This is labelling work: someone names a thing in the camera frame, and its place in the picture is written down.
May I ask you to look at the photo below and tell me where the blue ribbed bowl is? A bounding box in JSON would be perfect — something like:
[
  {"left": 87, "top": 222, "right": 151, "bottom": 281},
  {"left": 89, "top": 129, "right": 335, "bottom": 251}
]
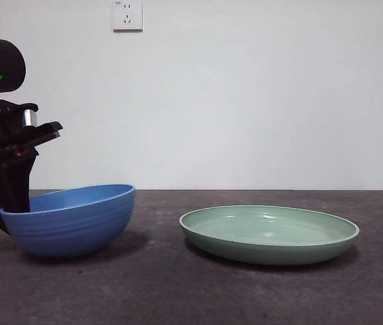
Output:
[{"left": 0, "top": 183, "right": 136, "bottom": 259}]

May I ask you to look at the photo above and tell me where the green round plate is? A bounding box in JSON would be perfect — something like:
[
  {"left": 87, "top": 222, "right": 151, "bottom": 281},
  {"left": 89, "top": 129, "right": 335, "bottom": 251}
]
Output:
[{"left": 179, "top": 204, "right": 361, "bottom": 266}]

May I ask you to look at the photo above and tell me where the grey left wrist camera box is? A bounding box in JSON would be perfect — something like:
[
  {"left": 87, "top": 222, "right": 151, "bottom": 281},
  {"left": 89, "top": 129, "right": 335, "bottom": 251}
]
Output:
[{"left": 22, "top": 108, "right": 39, "bottom": 129}]

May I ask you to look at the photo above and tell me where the white wall socket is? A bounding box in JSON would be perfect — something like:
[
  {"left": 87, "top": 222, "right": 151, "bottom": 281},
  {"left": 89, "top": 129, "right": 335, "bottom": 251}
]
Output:
[{"left": 112, "top": 0, "right": 143, "bottom": 33}]

